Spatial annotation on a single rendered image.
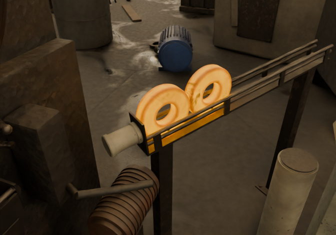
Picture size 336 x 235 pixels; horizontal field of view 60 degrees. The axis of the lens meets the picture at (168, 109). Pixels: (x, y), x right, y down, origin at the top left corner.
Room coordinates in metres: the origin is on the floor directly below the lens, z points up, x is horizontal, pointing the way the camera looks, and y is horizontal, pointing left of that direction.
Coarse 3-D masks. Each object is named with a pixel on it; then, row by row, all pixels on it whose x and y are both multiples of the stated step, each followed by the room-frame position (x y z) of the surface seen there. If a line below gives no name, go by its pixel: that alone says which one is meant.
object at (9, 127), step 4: (0, 120) 0.34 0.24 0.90; (0, 124) 0.33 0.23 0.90; (4, 124) 0.33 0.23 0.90; (8, 124) 0.32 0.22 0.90; (0, 128) 0.32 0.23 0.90; (4, 128) 0.31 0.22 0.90; (8, 128) 0.32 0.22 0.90; (4, 132) 0.31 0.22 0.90; (8, 132) 0.31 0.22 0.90; (0, 144) 0.32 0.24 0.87; (4, 144) 0.32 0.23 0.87; (8, 144) 0.32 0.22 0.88; (12, 144) 0.32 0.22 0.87
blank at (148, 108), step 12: (168, 84) 0.67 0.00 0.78; (144, 96) 0.63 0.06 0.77; (156, 96) 0.62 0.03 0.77; (168, 96) 0.64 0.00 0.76; (180, 96) 0.66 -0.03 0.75; (144, 108) 0.61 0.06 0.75; (156, 108) 0.62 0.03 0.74; (180, 108) 0.67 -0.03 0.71; (144, 120) 0.60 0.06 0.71; (156, 120) 0.65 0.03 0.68; (168, 120) 0.66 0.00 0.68
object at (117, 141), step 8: (120, 128) 0.60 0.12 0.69; (128, 128) 0.59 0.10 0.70; (136, 128) 0.59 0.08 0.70; (104, 136) 0.56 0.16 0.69; (112, 136) 0.56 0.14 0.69; (120, 136) 0.57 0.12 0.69; (128, 136) 0.57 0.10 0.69; (136, 136) 0.58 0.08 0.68; (104, 144) 0.57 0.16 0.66; (112, 144) 0.54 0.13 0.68; (120, 144) 0.55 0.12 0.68; (128, 144) 0.56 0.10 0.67; (112, 152) 0.54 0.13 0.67
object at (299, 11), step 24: (216, 0) 2.94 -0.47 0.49; (240, 0) 2.79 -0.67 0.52; (264, 0) 2.65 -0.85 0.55; (288, 0) 2.55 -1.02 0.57; (312, 0) 2.44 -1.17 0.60; (216, 24) 2.92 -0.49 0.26; (240, 24) 2.76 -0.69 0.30; (264, 24) 2.63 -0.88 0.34; (288, 24) 2.53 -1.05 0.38; (312, 24) 2.42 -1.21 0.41; (240, 48) 2.76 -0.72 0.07; (264, 48) 2.62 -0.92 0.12; (288, 48) 2.50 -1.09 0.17
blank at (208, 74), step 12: (204, 72) 0.71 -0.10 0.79; (216, 72) 0.73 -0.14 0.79; (228, 72) 0.76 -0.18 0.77; (192, 84) 0.70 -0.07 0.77; (204, 84) 0.71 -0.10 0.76; (216, 84) 0.75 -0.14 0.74; (228, 84) 0.76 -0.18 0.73; (192, 96) 0.69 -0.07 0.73; (216, 96) 0.74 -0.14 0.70; (192, 108) 0.69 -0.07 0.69
